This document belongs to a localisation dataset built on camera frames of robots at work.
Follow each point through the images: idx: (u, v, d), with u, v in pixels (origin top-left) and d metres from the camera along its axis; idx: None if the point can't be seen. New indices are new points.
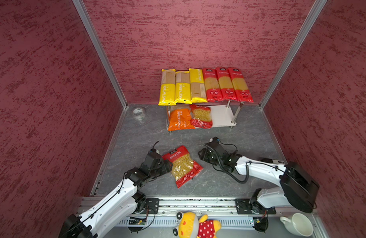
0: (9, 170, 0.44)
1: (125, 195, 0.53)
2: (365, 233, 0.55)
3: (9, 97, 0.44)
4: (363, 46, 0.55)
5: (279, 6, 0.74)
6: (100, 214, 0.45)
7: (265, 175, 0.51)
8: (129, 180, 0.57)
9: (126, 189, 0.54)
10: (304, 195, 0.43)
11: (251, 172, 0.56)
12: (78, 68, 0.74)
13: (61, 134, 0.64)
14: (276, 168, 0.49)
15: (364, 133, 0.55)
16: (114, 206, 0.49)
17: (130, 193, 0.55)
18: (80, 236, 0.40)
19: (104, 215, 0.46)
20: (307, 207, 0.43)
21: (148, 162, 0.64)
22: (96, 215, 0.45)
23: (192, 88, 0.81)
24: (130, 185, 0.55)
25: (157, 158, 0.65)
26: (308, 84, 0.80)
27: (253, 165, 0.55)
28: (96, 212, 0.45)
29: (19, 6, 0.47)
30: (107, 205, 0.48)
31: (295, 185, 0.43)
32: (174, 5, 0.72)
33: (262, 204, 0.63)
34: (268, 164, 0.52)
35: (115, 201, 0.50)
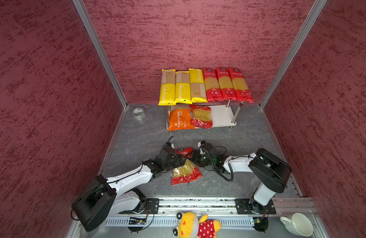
0: (9, 171, 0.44)
1: (143, 176, 0.56)
2: (365, 233, 0.55)
3: (9, 97, 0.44)
4: (363, 46, 0.55)
5: (279, 6, 0.74)
6: (123, 183, 0.49)
7: (243, 165, 0.56)
8: (147, 166, 0.61)
9: (145, 172, 0.58)
10: (272, 175, 0.47)
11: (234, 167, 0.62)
12: (78, 68, 0.74)
13: (61, 134, 0.64)
14: (248, 157, 0.55)
15: (364, 133, 0.55)
16: (133, 181, 0.52)
17: (147, 176, 0.58)
18: (106, 195, 0.42)
19: (126, 185, 0.49)
20: (281, 186, 0.45)
21: (162, 155, 0.67)
22: (120, 183, 0.48)
23: (192, 88, 0.81)
24: (148, 170, 0.60)
25: (170, 153, 0.68)
26: (308, 84, 0.80)
27: (234, 160, 0.61)
28: (120, 180, 0.49)
29: (19, 6, 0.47)
30: (129, 178, 0.52)
31: (262, 167, 0.48)
32: (174, 5, 0.72)
33: (258, 202, 0.64)
34: (243, 156, 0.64)
35: (135, 178, 0.53)
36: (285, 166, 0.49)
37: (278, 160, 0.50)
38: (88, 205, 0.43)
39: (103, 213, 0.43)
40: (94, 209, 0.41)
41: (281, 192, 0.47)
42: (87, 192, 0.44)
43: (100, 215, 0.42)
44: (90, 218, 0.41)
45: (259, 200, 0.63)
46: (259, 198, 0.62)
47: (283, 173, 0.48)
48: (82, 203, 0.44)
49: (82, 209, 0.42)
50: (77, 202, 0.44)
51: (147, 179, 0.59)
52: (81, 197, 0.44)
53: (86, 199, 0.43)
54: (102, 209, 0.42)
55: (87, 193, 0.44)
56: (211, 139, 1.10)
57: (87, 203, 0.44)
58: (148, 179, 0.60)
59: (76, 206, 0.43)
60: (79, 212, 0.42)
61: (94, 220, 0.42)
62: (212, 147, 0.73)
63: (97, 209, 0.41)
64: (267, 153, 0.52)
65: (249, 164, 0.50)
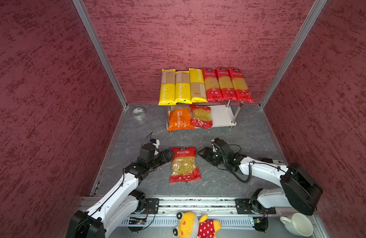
0: (9, 170, 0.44)
1: (129, 187, 0.54)
2: (365, 233, 0.55)
3: (9, 97, 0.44)
4: (363, 46, 0.55)
5: (279, 6, 0.74)
6: (107, 207, 0.46)
7: (268, 175, 0.51)
8: (130, 173, 0.58)
9: (129, 181, 0.55)
10: (304, 197, 0.43)
11: (254, 172, 0.56)
12: (78, 68, 0.74)
13: (61, 135, 0.64)
14: (278, 169, 0.49)
15: (364, 133, 0.55)
16: (119, 198, 0.50)
17: (134, 183, 0.56)
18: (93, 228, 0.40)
19: (111, 207, 0.46)
20: (310, 209, 0.42)
21: (143, 155, 0.64)
22: (104, 208, 0.45)
23: (192, 88, 0.81)
24: (131, 177, 0.56)
25: (151, 149, 0.65)
26: (308, 84, 0.80)
27: (256, 165, 0.56)
28: (103, 205, 0.46)
29: (19, 6, 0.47)
30: (113, 197, 0.48)
31: (295, 186, 0.43)
32: (174, 5, 0.72)
33: (261, 203, 0.64)
34: (272, 165, 0.52)
35: (120, 192, 0.50)
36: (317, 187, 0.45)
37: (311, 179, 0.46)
38: None
39: None
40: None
41: (306, 213, 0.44)
42: (72, 232, 0.41)
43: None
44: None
45: (263, 202, 0.63)
46: (264, 200, 0.62)
47: (314, 195, 0.44)
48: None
49: None
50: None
51: (136, 185, 0.57)
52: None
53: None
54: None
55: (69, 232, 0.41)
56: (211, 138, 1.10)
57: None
58: (136, 184, 0.57)
59: None
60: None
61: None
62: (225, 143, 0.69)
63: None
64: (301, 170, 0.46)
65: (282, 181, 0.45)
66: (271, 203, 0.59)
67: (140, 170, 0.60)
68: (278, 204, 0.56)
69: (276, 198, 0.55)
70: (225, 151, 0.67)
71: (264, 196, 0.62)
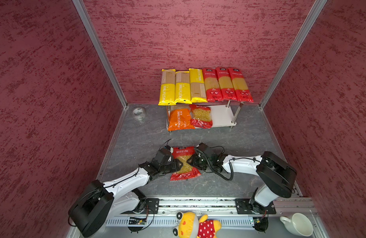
0: (9, 171, 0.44)
1: (140, 179, 0.56)
2: (365, 233, 0.55)
3: (9, 97, 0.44)
4: (363, 46, 0.55)
5: (279, 6, 0.74)
6: (120, 187, 0.49)
7: (247, 167, 0.53)
8: (144, 169, 0.62)
9: (142, 175, 0.58)
10: (281, 181, 0.45)
11: (235, 168, 0.59)
12: (78, 68, 0.74)
13: (61, 134, 0.64)
14: (253, 160, 0.52)
15: (364, 133, 0.55)
16: (130, 185, 0.52)
17: (144, 179, 0.59)
18: (103, 200, 0.42)
19: (123, 189, 0.49)
20: (288, 193, 0.45)
21: (158, 157, 0.68)
22: (117, 187, 0.48)
23: (192, 88, 0.81)
24: (144, 173, 0.59)
25: (168, 154, 0.69)
26: (309, 84, 0.80)
27: (235, 161, 0.58)
28: (117, 184, 0.49)
29: (19, 6, 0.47)
30: (126, 181, 0.52)
31: (271, 172, 0.46)
32: (174, 5, 0.72)
33: (260, 203, 0.63)
34: (247, 157, 0.56)
35: (132, 181, 0.53)
36: (291, 170, 0.48)
37: (285, 164, 0.49)
38: (85, 211, 0.43)
39: (100, 218, 0.43)
40: (92, 214, 0.41)
41: (286, 197, 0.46)
42: (84, 198, 0.44)
43: (98, 220, 0.42)
44: (89, 224, 0.40)
45: (258, 199, 0.63)
46: (260, 198, 0.62)
47: (288, 178, 0.46)
48: (79, 208, 0.43)
49: (79, 215, 0.42)
50: (74, 208, 0.43)
51: (145, 182, 0.60)
52: (78, 203, 0.43)
53: (82, 204, 0.43)
54: (101, 214, 0.42)
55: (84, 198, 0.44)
56: (211, 138, 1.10)
57: (84, 209, 0.43)
58: (146, 181, 0.60)
59: (73, 211, 0.43)
60: (77, 218, 0.42)
61: (92, 225, 0.41)
62: (207, 147, 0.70)
63: (95, 214, 0.41)
64: (274, 158, 0.49)
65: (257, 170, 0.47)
66: (267, 199, 0.59)
67: (152, 172, 0.62)
68: (273, 198, 0.56)
69: (264, 192, 0.57)
70: (208, 154, 0.69)
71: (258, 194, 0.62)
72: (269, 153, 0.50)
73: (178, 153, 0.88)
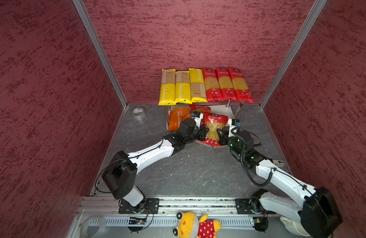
0: (9, 171, 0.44)
1: (164, 150, 0.55)
2: (365, 233, 0.55)
3: (9, 97, 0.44)
4: (363, 46, 0.55)
5: (279, 6, 0.74)
6: (143, 158, 0.49)
7: (288, 188, 0.48)
8: (168, 142, 0.60)
9: (166, 147, 0.57)
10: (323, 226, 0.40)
11: (273, 179, 0.52)
12: (78, 68, 0.74)
13: (61, 134, 0.64)
14: (302, 187, 0.45)
15: (364, 133, 0.55)
16: (153, 156, 0.52)
17: (169, 151, 0.58)
18: (128, 168, 0.44)
19: (146, 160, 0.49)
20: (322, 235, 0.40)
21: (182, 130, 0.62)
22: (141, 158, 0.49)
23: (192, 88, 0.81)
24: (169, 145, 0.58)
25: (190, 127, 0.62)
26: (309, 84, 0.80)
27: (278, 174, 0.51)
28: (140, 155, 0.49)
29: (19, 6, 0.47)
30: (149, 153, 0.51)
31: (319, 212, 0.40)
32: (173, 4, 0.72)
33: (262, 204, 0.63)
34: (296, 180, 0.48)
35: (156, 152, 0.53)
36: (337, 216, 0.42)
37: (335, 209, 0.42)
38: (115, 177, 0.46)
39: (129, 185, 0.46)
40: (121, 181, 0.44)
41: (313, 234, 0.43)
42: (112, 166, 0.46)
43: (126, 186, 0.45)
44: (119, 189, 0.43)
45: (264, 203, 0.62)
46: (267, 203, 0.61)
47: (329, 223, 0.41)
48: (110, 174, 0.46)
49: (111, 180, 0.46)
50: (105, 174, 0.47)
51: (169, 154, 0.59)
52: (108, 170, 0.47)
53: (112, 171, 0.46)
54: (127, 182, 0.44)
55: (112, 165, 0.46)
56: None
57: (114, 175, 0.47)
58: (170, 153, 0.59)
59: (105, 178, 0.47)
60: (109, 183, 0.46)
61: (122, 191, 0.45)
62: (250, 137, 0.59)
63: (124, 181, 0.43)
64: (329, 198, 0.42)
65: (306, 205, 0.41)
66: (273, 207, 0.59)
67: (177, 144, 0.60)
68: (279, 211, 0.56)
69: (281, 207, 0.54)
70: (247, 146, 0.60)
71: (267, 200, 0.61)
72: (326, 190, 0.43)
73: (209, 119, 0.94)
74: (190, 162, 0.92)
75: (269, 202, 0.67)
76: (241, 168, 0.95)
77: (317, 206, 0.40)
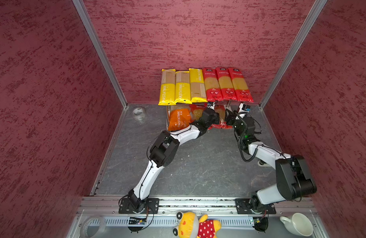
0: (9, 171, 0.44)
1: (193, 133, 0.70)
2: (365, 233, 0.55)
3: (9, 97, 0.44)
4: (363, 46, 0.55)
5: (279, 6, 0.74)
6: (180, 137, 0.63)
7: (269, 157, 0.54)
8: (195, 126, 0.75)
9: (194, 129, 0.72)
10: (290, 181, 0.45)
11: (259, 152, 0.60)
12: (78, 68, 0.74)
13: (61, 134, 0.64)
14: (280, 154, 0.52)
15: (364, 133, 0.55)
16: (186, 137, 0.67)
17: (196, 133, 0.72)
18: (173, 143, 0.58)
19: (182, 139, 0.63)
20: (290, 192, 0.44)
21: (204, 117, 0.78)
22: (178, 136, 0.63)
23: (192, 88, 0.81)
24: (196, 128, 0.73)
25: (212, 114, 0.77)
26: (309, 84, 0.80)
27: (263, 147, 0.59)
28: (178, 135, 0.64)
29: (19, 6, 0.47)
30: (184, 133, 0.66)
31: (288, 169, 0.46)
32: (174, 5, 0.72)
33: (260, 200, 0.64)
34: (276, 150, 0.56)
35: (187, 133, 0.67)
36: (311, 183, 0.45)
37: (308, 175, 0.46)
38: (160, 150, 0.61)
39: (171, 155, 0.59)
40: (167, 152, 0.58)
41: (287, 199, 0.46)
42: (159, 141, 0.61)
43: (170, 156, 0.59)
44: (165, 158, 0.58)
45: (261, 197, 0.64)
46: (262, 195, 0.63)
47: (301, 185, 0.45)
48: (157, 148, 0.61)
49: (157, 153, 0.60)
50: (153, 148, 0.62)
51: (196, 136, 0.74)
52: (156, 145, 0.61)
53: (158, 146, 0.61)
54: (172, 152, 0.58)
55: (159, 142, 0.61)
56: (211, 138, 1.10)
57: (159, 148, 0.61)
58: (197, 136, 0.75)
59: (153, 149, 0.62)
60: (155, 154, 0.61)
61: (167, 160, 0.58)
62: (254, 124, 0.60)
63: (169, 152, 0.58)
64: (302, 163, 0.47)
65: (278, 161, 0.47)
66: (266, 197, 0.61)
67: (201, 128, 0.75)
68: (272, 197, 0.57)
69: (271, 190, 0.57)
70: (248, 130, 0.67)
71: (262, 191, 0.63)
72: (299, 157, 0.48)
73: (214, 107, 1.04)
74: (190, 162, 0.92)
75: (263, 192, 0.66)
76: (241, 168, 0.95)
77: (287, 162, 0.47)
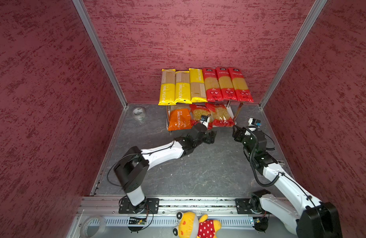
0: (9, 171, 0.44)
1: (174, 152, 0.57)
2: (365, 233, 0.55)
3: (9, 97, 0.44)
4: (363, 46, 0.55)
5: (279, 6, 0.74)
6: (155, 156, 0.51)
7: (291, 195, 0.47)
8: (179, 143, 0.62)
9: (176, 148, 0.58)
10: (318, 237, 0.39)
11: (279, 183, 0.52)
12: (78, 68, 0.74)
13: (61, 134, 0.64)
14: (307, 197, 0.44)
15: (364, 133, 0.55)
16: (164, 156, 0.54)
17: (178, 153, 0.59)
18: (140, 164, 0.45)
19: (157, 158, 0.51)
20: None
21: (193, 133, 0.64)
22: (152, 155, 0.50)
23: (192, 88, 0.81)
24: (180, 147, 0.60)
25: (202, 132, 0.64)
26: (309, 84, 0.80)
27: (285, 179, 0.51)
28: (152, 153, 0.51)
29: (19, 6, 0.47)
30: (161, 151, 0.53)
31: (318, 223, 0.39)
32: (174, 5, 0.72)
33: (262, 206, 0.64)
34: (302, 188, 0.47)
35: (166, 153, 0.54)
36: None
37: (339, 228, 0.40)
38: (126, 171, 0.48)
39: (138, 180, 0.47)
40: (131, 175, 0.45)
41: None
42: (125, 159, 0.48)
43: (135, 182, 0.46)
44: (129, 183, 0.45)
45: (263, 204, 0.63)
46: (265, 203, 0.62)
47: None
48: (121, 167, 0.48)
49: (122, 173, 0.47)
50: (117, 167, 0.49)
51: (178, 156, 0.61)
52: (121, 163, 0.49)
53: (124, 164, 0.48)
54: (138, 176, 0.46)
55: (125, 159, 0.48)
56: None
57: (125, 169, 0.48)
58: (180, 155, 0.61)
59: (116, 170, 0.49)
60: (120, 175, 0.47)
61: (131, 185, 0.46)
62: (265, 137, 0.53)
63: (134, 176, 0.45)
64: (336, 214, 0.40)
65: (305, 211, 0.41)
66: (270, 208, 0.59)
67: (185, 148, 0.61)
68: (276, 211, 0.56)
69: (277, 208, 0.56)
70: (259, 145, 0.60)
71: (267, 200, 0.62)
72: (332, 206, 0.41)
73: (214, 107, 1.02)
74: (190, 162, 0.92)
75: (268, 202, 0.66)
76: (241, 168, 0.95)
77: (315, 214, 0.40)
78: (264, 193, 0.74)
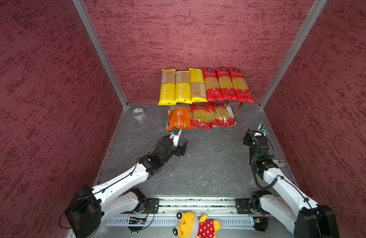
0: (9, 170, 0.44)
1: (136, 178, 0.52)
2: (365, 233, 0.55)
3: (9, 97, 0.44)
4: (363, 46, 0.55)
5: (279, 5, 0.74)
6: (110, 191, 0.45)
7: (288, 198, 0.48)
8: (142, 165, 0.56)
9: (138, 173, 0.53)
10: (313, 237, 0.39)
11: (277, 186, 0.53)
12: (78, 68, 0.74)
13: (61, 134, 0.64)
14: (304, 199, 0.45)
15: (364, 133, 0.55)
16: (125, 186, 0.49)
17: (143, 177, 0.54)
18: (90, 207, 0.40)
19: (114, 193, 0.46)
20: None
21: (159, 151, 0.59)
22: (107, 191, 0.45)
23: (192, 88, 0.81)
24: (142, 171, 0.54)
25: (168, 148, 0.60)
26: (309, 84, 0.80)
27: (283, 182, 0.52)
28: (107, 188, 0.46)
29: (19, 6, 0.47)
30: (117, 184, 0.48)
31: (313, 223, 0.40)
32: (174, 4, 0.72)
33: (261, 206, 0.64)
34: (300, 191, 0.48)
35: (128, 181, 0.50)
36: None
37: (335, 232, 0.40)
38: (78, 214, 0.43)
39: (93, 222, 0.42)
40: (83, 219, 0.40)
41: None
42: (75, 202, 0.42)
43: (89, 225, 0.41)
44: (81, 228, 0.40)
45: (263, 204, 0.63)
46: (265, 204, 0.62)
47: None
48: (71, 212, 0.43)
49: (73, 218, 0.42)
50: (67, 213, 0.43)
51: (144, 179, 0.56)
52: (70, 207, 0.43)
53: (74, 208, 0.42)
54: (92, 219, 0.41)
55: (75, 202, 0.42)
56: (211, 138, 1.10)
57: (75, 212, 0.43)
58: (145, 178, 0.56)
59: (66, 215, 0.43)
60: (71, 221, 0.42)
61: (85, 230, 0.41)
62: (267, 143, 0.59)
63: (86, 219, 0.39)
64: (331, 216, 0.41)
65: (301, 211, 0.42)
66: (271, 209, 0.59)
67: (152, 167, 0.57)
68: (276, 212, 0.56)
69: (278, 210, 0.55)
70: (261, 150, 0.61)
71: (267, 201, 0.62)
72: (328, 209, 0.42)
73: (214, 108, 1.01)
74: (190, 162, 0.92)
75: (269, 204, 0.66)
76: (241, 168, 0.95)
77: (311, 215, 0.41)
78: (265, 193, 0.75)
